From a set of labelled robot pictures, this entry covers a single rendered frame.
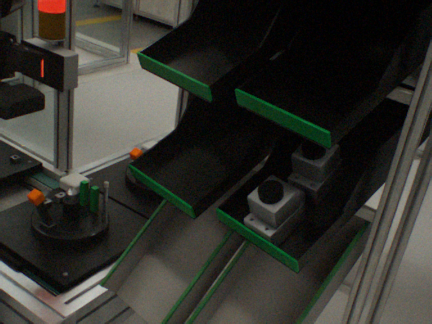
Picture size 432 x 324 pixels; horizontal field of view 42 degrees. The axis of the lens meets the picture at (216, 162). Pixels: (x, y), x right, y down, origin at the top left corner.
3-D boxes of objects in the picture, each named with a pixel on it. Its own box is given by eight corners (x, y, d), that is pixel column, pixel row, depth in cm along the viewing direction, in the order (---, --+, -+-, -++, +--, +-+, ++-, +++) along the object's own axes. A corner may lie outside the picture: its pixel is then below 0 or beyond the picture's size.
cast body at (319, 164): (317, 207, 70) (314, 168, 66) (288, 193, 73) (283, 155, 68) (351, 164, 74) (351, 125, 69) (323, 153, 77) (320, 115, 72)
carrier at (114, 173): (162, 234, 109) (169, 178, 103) (77, 186, 120) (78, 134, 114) (231, 191, 127) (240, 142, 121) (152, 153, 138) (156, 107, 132)
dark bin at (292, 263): (297, 274, 64) (292, 235, 59) (218, 220, 72) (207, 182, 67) (429, 136, 76) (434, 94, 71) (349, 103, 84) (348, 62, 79)
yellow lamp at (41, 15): (50, 41, 105) (50, 15, 103) (32, 34, 107) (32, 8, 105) (71, 37, 109) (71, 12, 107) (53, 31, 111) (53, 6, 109)
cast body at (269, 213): (272, 252, 67) (265, 215, 62) (245, 234, 69) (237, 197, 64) (316, 208, 70) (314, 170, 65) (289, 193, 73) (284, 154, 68)
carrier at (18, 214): (63, 296, 90) (65, 231, 84) (-27, 232, 101) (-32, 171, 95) (161, 235, 108) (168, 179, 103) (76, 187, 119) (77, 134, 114)
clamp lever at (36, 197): (47, 228, 97) (33, 200, 92) (40, 224, 98) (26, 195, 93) (62, 215, 99) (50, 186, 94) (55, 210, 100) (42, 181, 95)
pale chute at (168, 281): (170, 344, 79) (154, 337, 75) (115, 292, 87) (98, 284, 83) (285, 185, 83) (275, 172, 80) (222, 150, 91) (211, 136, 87)
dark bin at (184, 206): (194, 220, 71) (182, 181, 66) (132, 177, 79) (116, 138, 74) (330, 101, 83) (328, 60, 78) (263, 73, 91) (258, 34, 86)
